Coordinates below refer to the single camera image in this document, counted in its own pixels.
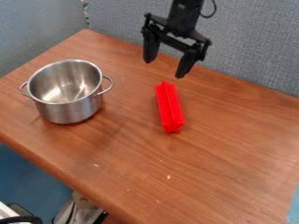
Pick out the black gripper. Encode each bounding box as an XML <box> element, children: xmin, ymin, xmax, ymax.
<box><xmin>142</xmin><ymin>12</ymin><xmax>211</xmax><ymax>78</ymax></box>

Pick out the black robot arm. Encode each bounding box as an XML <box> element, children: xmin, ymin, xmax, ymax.
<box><xmin>142</xmin><ymin>0</ymin><xmax>214</xmax><ymax>78</ymax></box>

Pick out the stainless steel pot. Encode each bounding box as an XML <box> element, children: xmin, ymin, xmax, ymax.
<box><xmin>19</xmin><ymin>59</ymin><xmax>115</xmax><ymax>124</ymax></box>

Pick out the red star-shaped block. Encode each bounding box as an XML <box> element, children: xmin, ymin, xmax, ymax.
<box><xmin>155</xmin><ymin>80</ymin><xmax>185</xmax><ymax>134</ymax></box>

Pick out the metal table leg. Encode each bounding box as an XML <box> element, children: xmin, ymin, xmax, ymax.
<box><xmin>51</xmin><ymin>192</ymin><xmax>109</xmax><ymax>224</ymax></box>

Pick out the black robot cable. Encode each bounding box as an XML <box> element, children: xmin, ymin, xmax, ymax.
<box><xmin>201</xmin><ymin>0</ymin><xmax>218</xmax><ymax>19</ymax></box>

